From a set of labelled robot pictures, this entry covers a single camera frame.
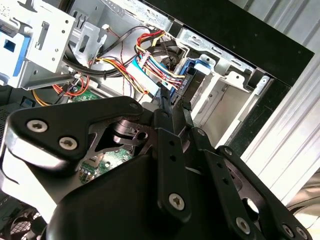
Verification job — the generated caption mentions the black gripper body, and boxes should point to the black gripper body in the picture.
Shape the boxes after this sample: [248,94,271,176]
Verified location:
[46,152,237,240]

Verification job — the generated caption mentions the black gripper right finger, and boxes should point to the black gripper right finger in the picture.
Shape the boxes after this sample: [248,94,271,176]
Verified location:
[174,101,313,240]

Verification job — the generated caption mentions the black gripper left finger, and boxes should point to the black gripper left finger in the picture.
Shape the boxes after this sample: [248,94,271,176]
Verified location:
[3,86,193,224]

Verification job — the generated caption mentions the power wire with black connector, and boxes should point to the power wire with black connector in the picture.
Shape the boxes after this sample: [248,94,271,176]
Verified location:
[134,29,191,93]

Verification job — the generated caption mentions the blue data wire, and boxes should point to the blue data wire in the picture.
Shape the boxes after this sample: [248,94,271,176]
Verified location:
[128,56,187,101]

